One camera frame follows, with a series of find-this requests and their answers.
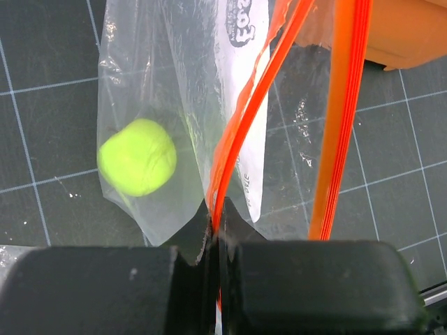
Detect green apple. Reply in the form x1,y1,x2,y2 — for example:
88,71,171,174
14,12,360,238
97,119,177,197

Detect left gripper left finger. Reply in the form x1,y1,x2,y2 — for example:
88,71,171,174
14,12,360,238
1,204,215,334

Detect orange plastic basket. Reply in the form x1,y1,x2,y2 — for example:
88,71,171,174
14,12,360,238
295,1,446,70

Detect black grid mat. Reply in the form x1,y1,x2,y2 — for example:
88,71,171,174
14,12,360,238
1,1,446,289

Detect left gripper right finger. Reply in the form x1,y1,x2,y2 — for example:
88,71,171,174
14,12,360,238
218,199,427,334

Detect orange zipper clear bag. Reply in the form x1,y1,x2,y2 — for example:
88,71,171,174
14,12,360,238
96,0,374,311

